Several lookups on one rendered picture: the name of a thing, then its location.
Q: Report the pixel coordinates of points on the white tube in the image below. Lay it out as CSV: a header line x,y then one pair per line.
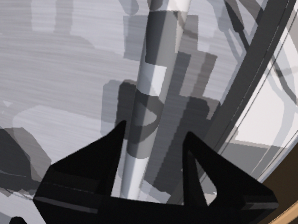
x,y
164,30

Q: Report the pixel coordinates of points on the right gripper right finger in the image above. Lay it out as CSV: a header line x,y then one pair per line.
x,y
235,188

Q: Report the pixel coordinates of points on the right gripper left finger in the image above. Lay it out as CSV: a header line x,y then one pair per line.
x,y
88,167

